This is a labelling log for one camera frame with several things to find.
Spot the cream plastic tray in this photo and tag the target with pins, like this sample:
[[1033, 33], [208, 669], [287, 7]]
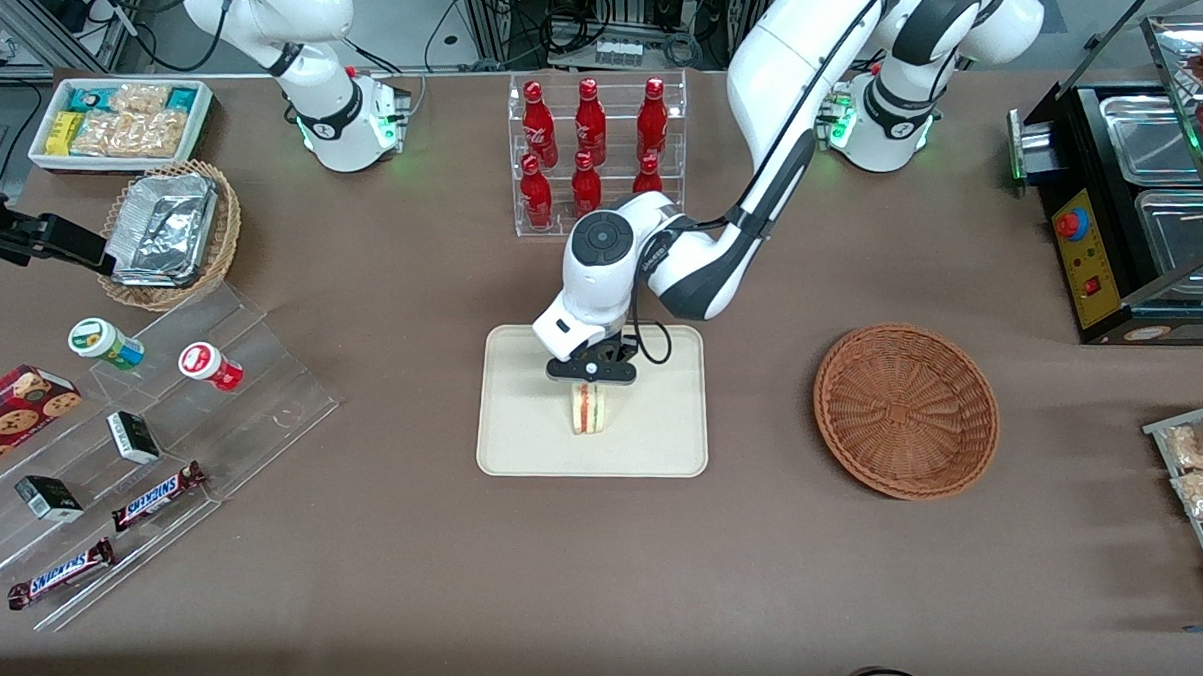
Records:
[[658, 430]]

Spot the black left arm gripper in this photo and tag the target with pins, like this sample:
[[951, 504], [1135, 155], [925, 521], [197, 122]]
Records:
[[611, 352]]

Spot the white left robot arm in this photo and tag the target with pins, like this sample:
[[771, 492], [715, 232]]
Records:
[[770, 84]]

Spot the teal snack packet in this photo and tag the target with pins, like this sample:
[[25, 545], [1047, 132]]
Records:
[[90, 98], [182, 99]]

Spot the clear acrylic stepped display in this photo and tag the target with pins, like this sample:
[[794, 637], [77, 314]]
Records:
[[259, 406]]

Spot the clear acrylic bottle rack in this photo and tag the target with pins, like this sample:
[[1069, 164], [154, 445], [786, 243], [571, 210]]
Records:
[[620, 99]]

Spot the large brown wicker basket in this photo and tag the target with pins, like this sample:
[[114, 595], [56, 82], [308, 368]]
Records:
[[904, 414]]

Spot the black food warmer machine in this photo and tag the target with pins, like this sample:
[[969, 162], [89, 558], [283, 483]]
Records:
[[1113, 306]]

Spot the red cookie box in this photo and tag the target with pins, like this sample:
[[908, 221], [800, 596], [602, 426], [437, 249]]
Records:
[[8, 417]]

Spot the red lid cup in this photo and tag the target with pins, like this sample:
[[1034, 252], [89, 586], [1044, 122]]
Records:
[[205, 363]]

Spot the Snickers chocolate bar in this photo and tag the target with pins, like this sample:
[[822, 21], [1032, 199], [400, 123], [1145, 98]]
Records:
[[156, 498], [61, 574]]

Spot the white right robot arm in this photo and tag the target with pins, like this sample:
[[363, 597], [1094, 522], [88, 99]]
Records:
[[320, 88]]

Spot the tray of packaged snacks right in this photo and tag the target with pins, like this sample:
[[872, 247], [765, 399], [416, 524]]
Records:
[[1159, 430]]

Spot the yellow snack packet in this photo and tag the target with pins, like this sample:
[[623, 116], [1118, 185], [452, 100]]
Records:
[[63, 133]]

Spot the triangular sandwich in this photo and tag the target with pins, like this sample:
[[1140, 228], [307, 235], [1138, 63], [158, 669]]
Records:
[[589, 410]]

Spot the small tan wicker basket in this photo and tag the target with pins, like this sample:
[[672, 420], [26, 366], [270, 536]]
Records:
[[227, 235]]

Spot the steel food pan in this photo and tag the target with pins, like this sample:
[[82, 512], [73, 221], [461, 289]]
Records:
[[1185, 233], [1149, 137]]

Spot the silver foil tray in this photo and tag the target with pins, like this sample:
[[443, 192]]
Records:
[[165, 228]]

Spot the small black box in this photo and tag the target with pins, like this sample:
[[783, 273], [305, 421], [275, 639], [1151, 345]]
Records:
[[134, 438], [49, 499]]

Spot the white snack bin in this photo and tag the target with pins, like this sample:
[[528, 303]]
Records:
[[201, 124]]

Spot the grey power strip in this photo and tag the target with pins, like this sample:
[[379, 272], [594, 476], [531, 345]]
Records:
[[619, 52]]

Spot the green lid cup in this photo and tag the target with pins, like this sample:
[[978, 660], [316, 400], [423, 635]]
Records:
[[101, 341]]

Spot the clear cracker bag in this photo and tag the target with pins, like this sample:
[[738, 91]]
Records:
[[103, 135], [158, 132], [140, 98]]

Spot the red cola bottle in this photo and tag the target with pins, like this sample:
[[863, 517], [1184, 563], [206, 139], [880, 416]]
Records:
[[652, 122], [586, 187], [539, 126], [536, 198], [648, 178], [590, 125]]

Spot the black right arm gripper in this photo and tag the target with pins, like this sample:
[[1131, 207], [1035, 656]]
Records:
[[3, 232]]

